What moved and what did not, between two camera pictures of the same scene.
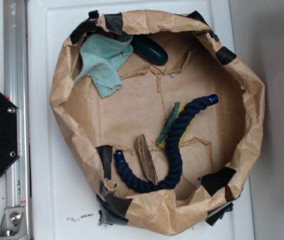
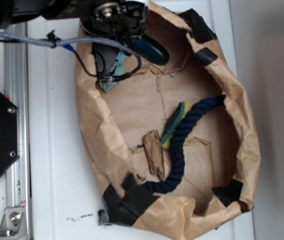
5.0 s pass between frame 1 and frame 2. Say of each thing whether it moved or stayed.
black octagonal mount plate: stayed
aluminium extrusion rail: stayed
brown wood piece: moved
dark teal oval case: stayed
